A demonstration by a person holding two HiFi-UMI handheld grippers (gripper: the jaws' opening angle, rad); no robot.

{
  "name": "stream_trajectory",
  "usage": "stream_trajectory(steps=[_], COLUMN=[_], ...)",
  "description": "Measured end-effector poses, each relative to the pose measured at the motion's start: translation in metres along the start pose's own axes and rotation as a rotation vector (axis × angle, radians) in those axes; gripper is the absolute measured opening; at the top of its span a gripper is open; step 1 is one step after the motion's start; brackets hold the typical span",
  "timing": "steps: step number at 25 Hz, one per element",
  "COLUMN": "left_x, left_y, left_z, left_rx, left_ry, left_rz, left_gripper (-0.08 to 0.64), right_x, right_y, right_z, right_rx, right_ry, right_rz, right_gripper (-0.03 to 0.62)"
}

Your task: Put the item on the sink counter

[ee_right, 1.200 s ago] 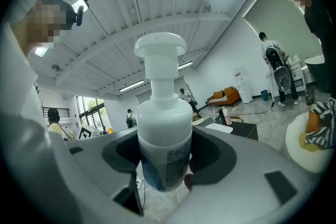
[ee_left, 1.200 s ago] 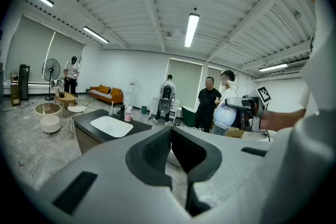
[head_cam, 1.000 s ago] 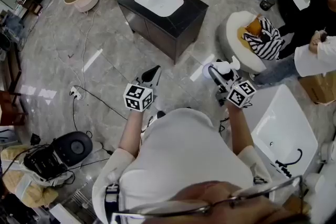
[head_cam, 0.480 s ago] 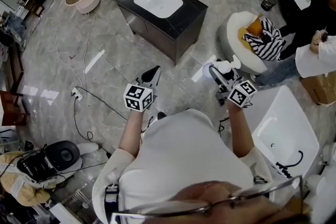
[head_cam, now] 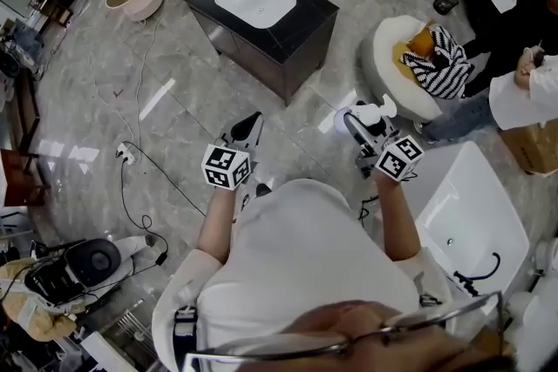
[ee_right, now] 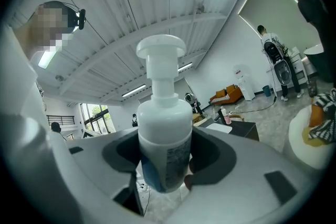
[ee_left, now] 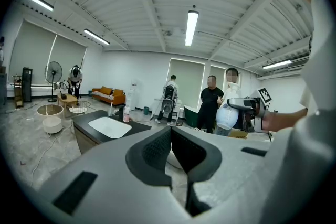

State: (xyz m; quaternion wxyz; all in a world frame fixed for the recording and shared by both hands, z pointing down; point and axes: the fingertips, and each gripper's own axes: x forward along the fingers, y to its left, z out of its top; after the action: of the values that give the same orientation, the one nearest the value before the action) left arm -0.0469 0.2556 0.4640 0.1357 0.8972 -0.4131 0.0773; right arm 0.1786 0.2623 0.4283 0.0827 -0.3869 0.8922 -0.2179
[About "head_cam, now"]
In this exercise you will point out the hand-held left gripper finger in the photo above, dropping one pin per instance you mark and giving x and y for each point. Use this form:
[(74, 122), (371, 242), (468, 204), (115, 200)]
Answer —
[(233, 127), (260, 135)]

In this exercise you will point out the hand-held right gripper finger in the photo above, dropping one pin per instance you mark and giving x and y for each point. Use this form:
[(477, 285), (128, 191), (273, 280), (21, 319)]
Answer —
[(359, 133), (383, 130)]

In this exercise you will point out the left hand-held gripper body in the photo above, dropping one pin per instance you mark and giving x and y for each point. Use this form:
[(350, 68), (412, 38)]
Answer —
[(224, 165)]

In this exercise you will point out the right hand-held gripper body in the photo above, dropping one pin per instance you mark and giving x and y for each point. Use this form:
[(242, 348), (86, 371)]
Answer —
[(399, 157)]

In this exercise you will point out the white spray bottle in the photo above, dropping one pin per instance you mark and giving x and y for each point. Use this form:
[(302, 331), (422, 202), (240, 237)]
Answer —
[(364, 113)]

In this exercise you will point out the person's left forearm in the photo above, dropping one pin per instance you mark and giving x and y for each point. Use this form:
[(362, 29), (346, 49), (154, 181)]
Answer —
[(215, 226)]

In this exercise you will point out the person's right forearm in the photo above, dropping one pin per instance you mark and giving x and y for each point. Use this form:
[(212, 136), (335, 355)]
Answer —
[(396, 218)]

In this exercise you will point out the yellow cloth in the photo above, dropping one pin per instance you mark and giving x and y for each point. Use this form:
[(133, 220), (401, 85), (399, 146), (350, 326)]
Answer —
[(400, 56)]

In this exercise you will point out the white ceramic basin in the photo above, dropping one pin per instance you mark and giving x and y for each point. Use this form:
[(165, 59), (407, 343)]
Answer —
[(466, 204)]

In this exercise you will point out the white round lounge chair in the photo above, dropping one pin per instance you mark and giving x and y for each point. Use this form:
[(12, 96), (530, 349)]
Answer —
[(383, 43)]

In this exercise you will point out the black white striped bag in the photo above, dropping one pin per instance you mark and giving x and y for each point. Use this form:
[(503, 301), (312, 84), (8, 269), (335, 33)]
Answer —
[(444, 65)]

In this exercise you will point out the white power strip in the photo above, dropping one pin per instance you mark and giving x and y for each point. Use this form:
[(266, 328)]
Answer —
[(127, 153)]

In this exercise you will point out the orange cushion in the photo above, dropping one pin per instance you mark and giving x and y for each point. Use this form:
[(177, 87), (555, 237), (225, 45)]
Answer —
[(422, 40)]

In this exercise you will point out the black vanity cabinet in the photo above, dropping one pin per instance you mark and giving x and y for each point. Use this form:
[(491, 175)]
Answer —
[(301, 39)]

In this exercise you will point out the person's white shirt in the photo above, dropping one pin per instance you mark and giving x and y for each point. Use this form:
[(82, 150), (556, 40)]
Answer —
[(296, 257)]

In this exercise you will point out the white rectangular sink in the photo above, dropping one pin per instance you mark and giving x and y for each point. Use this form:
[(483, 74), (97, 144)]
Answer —
[(255, 1)]

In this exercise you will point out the cardboard box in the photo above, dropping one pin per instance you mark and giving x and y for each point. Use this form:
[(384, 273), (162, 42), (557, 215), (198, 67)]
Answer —
[(534, 148)]

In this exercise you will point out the black mesh waste basket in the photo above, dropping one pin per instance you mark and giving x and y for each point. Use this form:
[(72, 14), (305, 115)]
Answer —
[(445, 3)]

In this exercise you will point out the person's face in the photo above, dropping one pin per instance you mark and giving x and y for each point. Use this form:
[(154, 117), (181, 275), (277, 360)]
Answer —
[(418, 348)]

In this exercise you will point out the person's metal eyeglasses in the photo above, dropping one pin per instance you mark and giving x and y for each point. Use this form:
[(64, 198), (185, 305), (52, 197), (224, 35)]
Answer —
[(331, 347)]

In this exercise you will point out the white bathroom fixture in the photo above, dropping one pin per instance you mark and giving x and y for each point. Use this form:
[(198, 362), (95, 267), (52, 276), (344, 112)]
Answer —
[(538, 313)]

